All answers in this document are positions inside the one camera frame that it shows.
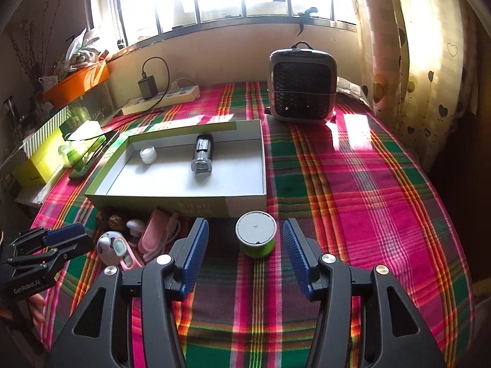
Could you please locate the white pillow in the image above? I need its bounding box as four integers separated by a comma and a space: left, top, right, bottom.
337, 78, 371, 102

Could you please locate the yellow green striped box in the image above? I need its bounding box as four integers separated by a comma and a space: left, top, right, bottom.
11, 107, 73, 185

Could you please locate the grey black desk fan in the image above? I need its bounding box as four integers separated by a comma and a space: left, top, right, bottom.
267, 41, 338, 123

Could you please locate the person's left hand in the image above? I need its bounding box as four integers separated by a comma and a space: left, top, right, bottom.
28, 293, 47, 328

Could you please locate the green grey cardboard box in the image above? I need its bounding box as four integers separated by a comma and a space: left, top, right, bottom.
84, 120, 267, 219

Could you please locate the black rectangular device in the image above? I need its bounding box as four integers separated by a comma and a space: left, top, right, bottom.
191, 133, 214, 174

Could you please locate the pink clip with green lens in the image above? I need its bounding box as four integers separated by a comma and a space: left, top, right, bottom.
113, 238, 145, 269

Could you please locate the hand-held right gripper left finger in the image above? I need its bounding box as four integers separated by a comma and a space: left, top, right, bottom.
46, 218, 210, 368

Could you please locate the white power strip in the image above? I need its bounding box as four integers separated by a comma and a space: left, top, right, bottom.
122, 83, 201, 116

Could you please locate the black phone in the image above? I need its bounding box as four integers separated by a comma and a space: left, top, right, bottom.
69, 130, 129, 180

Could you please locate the white mushroom-shaped gadget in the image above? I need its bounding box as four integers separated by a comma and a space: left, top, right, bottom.
126, 218, 145, 246

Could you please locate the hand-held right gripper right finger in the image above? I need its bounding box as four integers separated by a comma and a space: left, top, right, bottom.
282, 218, 447, 368

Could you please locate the white round toy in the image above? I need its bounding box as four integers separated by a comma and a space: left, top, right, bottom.
97, 231, 123, 265

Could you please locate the black window latch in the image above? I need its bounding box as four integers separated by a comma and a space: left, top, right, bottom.
295, 7, 319, 35

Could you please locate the heart print curtain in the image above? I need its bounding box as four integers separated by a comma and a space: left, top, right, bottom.
345, 0, 480, 169

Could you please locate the orange box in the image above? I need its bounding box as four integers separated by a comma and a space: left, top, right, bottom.
42, 61, 112, 108

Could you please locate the green tissue pack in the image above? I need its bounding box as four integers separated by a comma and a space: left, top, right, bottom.
57, 121, 107, 168

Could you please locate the plaid blanket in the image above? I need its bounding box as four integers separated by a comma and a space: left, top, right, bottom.
31, 80, 476, 368

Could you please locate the black charger cable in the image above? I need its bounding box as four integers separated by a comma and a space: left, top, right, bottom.
63, 57, 172, 140

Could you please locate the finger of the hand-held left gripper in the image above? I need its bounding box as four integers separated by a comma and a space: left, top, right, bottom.
8, 224, 87, 248
7, 238, 95, 273

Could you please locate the black charger adapter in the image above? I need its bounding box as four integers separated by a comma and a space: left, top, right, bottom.
138, 77, 159, 100

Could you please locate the white plastic bag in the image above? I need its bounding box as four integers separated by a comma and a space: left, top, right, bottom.
65, 27, 112, 70

